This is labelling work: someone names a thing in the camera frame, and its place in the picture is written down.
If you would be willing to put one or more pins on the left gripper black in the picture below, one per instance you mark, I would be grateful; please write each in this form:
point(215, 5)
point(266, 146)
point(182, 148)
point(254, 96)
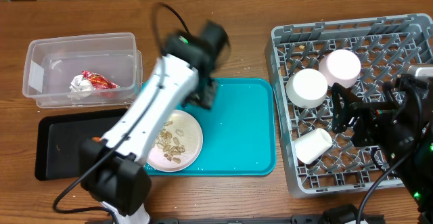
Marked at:
point(203, 95)

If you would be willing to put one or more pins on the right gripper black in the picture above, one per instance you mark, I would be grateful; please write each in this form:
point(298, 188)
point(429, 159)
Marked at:
point(367, 116)

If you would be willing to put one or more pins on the pink bowl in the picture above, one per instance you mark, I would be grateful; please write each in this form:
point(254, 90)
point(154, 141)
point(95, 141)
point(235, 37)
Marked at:
point(340, 66)

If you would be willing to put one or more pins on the white bowl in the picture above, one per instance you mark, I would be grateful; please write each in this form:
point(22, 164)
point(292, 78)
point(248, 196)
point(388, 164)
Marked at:
point(307, 88)

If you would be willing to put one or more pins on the pink plate with peanut shells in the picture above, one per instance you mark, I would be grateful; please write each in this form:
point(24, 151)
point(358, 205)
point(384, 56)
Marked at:
point(177, 145)

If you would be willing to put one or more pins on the white cup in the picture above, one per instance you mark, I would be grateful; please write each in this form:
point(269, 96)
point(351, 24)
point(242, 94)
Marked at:
point(312, 145)

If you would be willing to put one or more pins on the red snack wrapper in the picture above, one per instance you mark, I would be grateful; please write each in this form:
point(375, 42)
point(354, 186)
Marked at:
point(98, 81)

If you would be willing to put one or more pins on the white tissue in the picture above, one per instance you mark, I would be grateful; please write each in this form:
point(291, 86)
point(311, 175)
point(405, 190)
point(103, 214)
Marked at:
point(79, 83)

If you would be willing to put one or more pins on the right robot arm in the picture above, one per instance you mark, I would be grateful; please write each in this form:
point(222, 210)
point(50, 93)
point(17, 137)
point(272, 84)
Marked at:
point(401, 126)

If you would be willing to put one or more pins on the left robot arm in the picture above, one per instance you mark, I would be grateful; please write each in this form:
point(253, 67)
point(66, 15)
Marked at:
point(113, 169)

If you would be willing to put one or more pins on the grey dishwasher rack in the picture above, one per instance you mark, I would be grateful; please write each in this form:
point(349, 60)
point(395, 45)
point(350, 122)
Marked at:
point(385, 46)

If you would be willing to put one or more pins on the teal serving tray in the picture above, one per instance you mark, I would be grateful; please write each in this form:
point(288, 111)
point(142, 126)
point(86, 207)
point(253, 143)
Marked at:
point(239, 131)

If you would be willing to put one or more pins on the black rectangular tray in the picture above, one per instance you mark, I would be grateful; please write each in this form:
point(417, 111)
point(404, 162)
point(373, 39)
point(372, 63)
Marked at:
point(59, 138)

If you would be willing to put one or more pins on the clear plastic bin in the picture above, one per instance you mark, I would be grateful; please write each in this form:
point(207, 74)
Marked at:
point(51, 64)

